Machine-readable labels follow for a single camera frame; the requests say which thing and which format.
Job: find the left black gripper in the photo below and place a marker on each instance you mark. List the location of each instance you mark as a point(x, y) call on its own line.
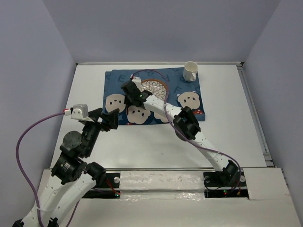
point(111, 117)

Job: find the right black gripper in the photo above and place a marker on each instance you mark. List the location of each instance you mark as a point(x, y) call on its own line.
point(126, 100)

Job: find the blue bear placemat cloth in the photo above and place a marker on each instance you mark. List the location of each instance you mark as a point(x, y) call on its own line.
point(181, 93)

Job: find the floral ceramic plate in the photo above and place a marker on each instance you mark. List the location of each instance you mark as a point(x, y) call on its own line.
point(156, 87)

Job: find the white ceramic mug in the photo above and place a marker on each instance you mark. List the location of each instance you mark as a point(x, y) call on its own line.
point(190, 71)

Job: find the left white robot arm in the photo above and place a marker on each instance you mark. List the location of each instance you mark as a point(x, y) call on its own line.
point(71, 178)

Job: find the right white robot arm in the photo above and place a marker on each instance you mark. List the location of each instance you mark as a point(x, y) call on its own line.
point(187, 128)

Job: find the white foam front strip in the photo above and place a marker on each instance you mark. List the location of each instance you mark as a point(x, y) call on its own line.
point(163, 185)

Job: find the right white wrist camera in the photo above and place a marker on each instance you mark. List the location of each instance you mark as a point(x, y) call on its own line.
point(136, 80)

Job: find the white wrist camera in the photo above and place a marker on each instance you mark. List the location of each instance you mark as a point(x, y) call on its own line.
point(78, 112)
point(136, 80)

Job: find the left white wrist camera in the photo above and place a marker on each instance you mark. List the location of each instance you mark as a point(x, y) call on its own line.
point(78, 112)

